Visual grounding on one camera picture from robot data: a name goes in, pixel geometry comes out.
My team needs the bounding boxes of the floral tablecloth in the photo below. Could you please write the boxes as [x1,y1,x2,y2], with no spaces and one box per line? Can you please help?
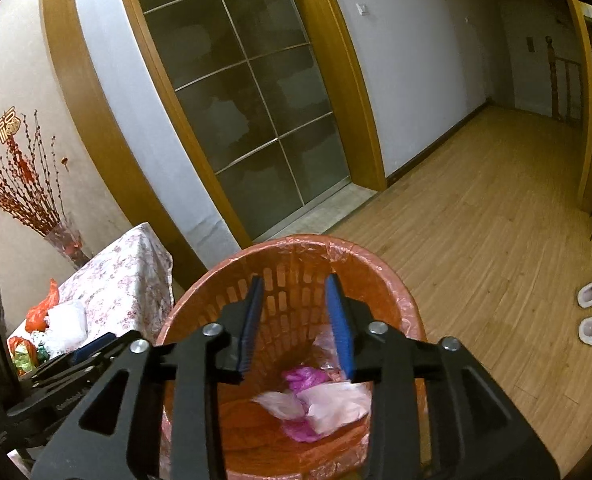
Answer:
[6,222,174,361]

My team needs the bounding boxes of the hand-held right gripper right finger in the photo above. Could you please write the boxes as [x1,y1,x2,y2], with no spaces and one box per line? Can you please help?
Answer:
[324,273,560,480]

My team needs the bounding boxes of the red and gold wall ornament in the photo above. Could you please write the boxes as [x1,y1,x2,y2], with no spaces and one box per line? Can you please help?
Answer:
[0,105,32,176]

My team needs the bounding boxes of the glass vase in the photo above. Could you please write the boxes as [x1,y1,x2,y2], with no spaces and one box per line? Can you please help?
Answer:
[43,222,93,268]

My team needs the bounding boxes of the orange plastic slotted basket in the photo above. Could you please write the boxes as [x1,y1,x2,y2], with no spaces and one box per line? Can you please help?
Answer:
[155,235,429,480]

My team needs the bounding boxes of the wooden stair railing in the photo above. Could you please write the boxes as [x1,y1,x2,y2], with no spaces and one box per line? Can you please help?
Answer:
[546,35,584,123]

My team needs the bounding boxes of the white crumpled plastic bag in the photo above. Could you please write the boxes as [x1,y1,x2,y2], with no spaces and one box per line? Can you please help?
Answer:
[252,390,307,421]

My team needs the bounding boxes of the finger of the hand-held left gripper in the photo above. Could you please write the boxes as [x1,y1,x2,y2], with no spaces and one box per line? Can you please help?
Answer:
[70,330,143,367]
[26,354,122,392]

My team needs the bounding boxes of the pale pink plastic bag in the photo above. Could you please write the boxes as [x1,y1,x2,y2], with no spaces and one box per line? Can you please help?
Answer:
[298,381,374,436]

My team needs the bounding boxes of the clear plastic wrap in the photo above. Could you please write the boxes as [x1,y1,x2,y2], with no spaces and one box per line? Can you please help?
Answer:
[312,330,351,378]

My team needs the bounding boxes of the magenta plastic bag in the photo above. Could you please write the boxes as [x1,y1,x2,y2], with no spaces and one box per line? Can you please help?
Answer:
[281,366,329,443]

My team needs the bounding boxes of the orange plastic bag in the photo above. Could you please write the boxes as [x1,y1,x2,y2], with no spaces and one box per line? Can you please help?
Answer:
[25,279,61,333]

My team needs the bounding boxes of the frosted glass sliding door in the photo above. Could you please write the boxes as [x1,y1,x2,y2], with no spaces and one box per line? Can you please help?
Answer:
[126,0,351,241]

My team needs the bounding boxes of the white plastic bag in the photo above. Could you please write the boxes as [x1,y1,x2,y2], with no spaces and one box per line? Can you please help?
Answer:
[252,390,307,421]
[46,301,88,358]

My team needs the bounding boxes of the green shiny plastic bag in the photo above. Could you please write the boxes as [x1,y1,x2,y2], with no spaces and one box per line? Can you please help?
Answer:
[28,331,52,361]

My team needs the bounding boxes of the orange plastic waste basket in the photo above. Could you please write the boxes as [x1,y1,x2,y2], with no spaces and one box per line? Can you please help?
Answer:
[155,235,429,480]

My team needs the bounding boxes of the wooden wall trim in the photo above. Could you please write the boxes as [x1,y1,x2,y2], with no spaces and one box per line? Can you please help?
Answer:
[38,0,207,273]

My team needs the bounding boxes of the wooden door frame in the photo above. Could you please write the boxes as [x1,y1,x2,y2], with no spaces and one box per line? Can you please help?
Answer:
[111,0,389,248]

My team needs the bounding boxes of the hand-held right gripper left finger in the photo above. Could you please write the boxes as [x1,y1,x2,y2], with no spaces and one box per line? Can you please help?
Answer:
[30,274,265,480]

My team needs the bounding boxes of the wooden partition frame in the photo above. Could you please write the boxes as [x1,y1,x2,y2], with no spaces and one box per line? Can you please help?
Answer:
[550,0,592,211]

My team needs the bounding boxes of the red and gold packet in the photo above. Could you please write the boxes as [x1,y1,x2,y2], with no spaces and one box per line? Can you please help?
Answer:
[7,336,39,378]

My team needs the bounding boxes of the red willow branches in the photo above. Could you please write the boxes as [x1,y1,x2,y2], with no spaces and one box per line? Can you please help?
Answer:
[0,109,72,238]

